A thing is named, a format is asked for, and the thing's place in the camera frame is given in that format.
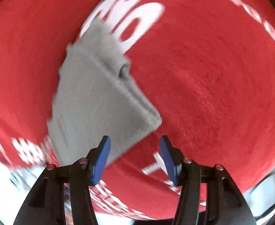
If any grey knit sweater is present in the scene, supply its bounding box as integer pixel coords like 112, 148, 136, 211
47, 19, 162, 166

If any white floral crumpled quilt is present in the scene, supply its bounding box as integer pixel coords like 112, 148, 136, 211
10, 166, 46, 191

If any red printed bed blanket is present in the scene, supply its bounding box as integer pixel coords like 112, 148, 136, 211
77, 0, 275, 219

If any red printed pillow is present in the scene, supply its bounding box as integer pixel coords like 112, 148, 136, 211
0, 0, 101, 168

